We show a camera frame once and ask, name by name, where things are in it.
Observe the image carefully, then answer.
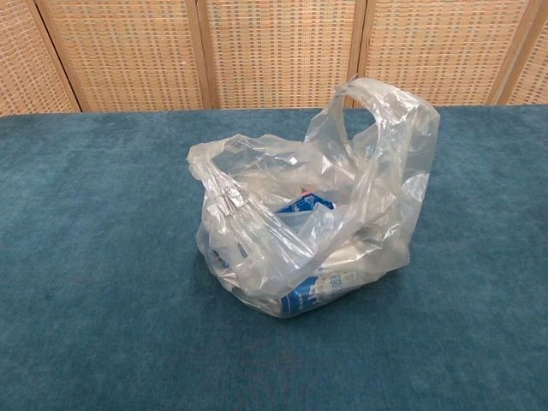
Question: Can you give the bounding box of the clear plastic shopping bag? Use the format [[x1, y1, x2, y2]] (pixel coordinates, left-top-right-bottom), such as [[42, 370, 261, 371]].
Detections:
[[186, 78, 442, 320]]

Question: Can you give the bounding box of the blue and silver drink can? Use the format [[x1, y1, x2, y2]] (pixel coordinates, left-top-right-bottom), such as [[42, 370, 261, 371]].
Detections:
[[277, 268, 386, 319]]

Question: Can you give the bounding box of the teal table cloth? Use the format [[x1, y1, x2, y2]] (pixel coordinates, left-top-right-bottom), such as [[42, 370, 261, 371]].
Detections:
[[0, 104, 548, 411]]

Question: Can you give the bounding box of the woven rattan folding screen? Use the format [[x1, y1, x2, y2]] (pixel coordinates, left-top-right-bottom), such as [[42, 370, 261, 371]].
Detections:
[[0, 0, 548, 115]]

